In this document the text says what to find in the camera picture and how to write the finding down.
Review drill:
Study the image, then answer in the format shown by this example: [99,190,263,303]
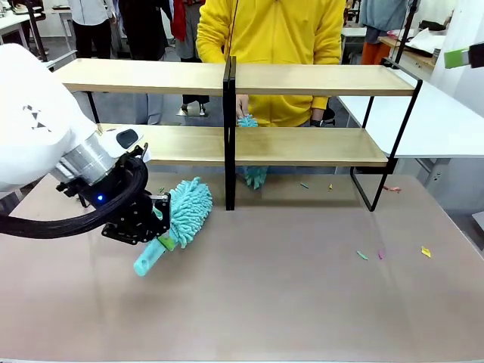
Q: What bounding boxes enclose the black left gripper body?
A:
[100,191,160,247]

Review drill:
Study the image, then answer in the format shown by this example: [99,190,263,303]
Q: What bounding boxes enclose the teal chenille duster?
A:
[132,176,214,279]
[237,114,268,191]

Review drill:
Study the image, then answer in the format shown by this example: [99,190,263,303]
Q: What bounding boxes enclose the right forearm yellow sleeve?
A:
[196,36,238,65]

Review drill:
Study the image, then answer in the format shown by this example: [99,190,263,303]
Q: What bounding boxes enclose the left forearm yellow sleeve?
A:
[310,36,344,111]

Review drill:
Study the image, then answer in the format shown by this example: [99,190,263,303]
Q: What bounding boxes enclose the person's right hand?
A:
[235,94,251,119]

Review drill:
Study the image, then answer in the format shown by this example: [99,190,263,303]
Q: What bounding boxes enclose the white paper sheet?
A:
[406,26,449,52]

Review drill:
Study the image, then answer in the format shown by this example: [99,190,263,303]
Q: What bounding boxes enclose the wooden background table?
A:
[377,36,439,71]

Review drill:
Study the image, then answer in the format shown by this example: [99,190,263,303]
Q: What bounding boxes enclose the black stand pole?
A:
[392,0,420,70]
[26,0,49,64]

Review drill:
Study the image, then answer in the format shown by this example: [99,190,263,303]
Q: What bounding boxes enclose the large white table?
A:
[337,80,484,160]

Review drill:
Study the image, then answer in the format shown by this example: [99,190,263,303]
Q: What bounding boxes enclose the person in orange trousers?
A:
[361,40,389,66]

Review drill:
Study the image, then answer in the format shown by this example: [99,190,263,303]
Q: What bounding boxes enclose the white background desk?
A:
[340,26,368,64]
[0,13,33,46]

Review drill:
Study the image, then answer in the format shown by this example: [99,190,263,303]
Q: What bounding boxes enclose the person in dark clothes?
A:
[119,0,169,62]

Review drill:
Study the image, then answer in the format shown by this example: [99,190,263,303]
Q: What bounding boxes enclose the person in yellow hoodie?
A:
[196,0,347,128]

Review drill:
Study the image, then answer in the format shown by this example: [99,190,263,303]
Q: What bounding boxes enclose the person with red garment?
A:
[169,0,202,62]

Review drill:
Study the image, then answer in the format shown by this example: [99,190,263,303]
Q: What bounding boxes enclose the person white shirt black trousers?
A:
[67,0,115,60]

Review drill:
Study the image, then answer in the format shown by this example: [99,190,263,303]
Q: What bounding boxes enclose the black left arm cable sleeve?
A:
[0,143,150,240]

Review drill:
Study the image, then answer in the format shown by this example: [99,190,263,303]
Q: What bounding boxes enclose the wooden shelf black frame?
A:
[47,51,232,211]
[229,56,424,213]

